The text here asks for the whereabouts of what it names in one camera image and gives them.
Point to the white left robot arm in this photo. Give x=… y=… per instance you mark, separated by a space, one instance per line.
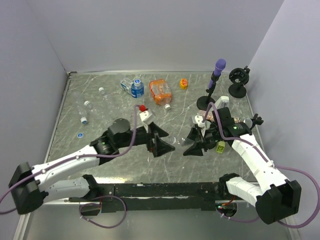
x=31 y=186

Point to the blue Pocari bottle cap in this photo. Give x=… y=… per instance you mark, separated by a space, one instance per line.
x=80 y=135

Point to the clear bottle small white cap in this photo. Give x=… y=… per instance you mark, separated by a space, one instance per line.
x=179 y=141

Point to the white rectangular device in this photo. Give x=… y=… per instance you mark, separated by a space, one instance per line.
x=222 y=102

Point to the blue water bottle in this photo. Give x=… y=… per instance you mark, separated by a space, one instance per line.
x=133 y=87

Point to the orange plastic bottle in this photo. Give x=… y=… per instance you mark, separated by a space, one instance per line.
x=161 y=93

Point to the glitter silver microphone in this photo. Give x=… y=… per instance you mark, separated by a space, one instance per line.
x=210 y=117

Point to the yellow orange bottle cap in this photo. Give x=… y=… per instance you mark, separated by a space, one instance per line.
x=183 y=83

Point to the purple microphone on stand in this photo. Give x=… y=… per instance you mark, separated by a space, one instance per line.
x=203 y=101

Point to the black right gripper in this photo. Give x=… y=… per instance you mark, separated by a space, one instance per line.
x=196 y=149

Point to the green toy brick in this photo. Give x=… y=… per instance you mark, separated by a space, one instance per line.
x=220 y=147

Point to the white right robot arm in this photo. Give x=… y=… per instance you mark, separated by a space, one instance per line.
x=275 y=197

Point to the black empty microphone stand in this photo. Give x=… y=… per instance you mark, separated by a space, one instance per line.
x=239 y=78

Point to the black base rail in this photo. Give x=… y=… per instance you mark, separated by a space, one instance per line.
x=158 y=196

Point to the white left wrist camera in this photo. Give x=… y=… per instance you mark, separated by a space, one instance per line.
x=147 y=116

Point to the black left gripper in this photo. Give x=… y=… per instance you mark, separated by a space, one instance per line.
x=159 y=147

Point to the clear bottle blue ring cap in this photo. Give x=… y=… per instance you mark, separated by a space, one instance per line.
x=78 y=101

